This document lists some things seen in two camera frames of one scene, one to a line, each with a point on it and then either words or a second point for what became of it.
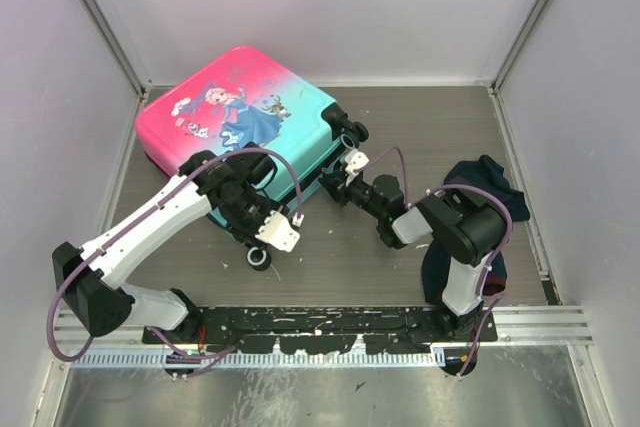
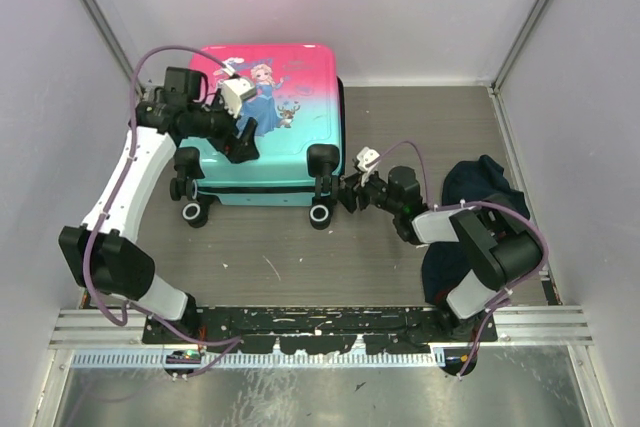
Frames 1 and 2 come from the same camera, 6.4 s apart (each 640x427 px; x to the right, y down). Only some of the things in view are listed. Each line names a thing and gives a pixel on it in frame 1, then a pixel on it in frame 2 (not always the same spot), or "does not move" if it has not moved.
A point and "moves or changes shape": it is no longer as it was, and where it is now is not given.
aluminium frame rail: [521, 326] does not move
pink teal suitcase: [297, 132] moves or changes shape
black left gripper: [249, 232] to [243, 149]
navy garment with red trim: [487, 173] does not move
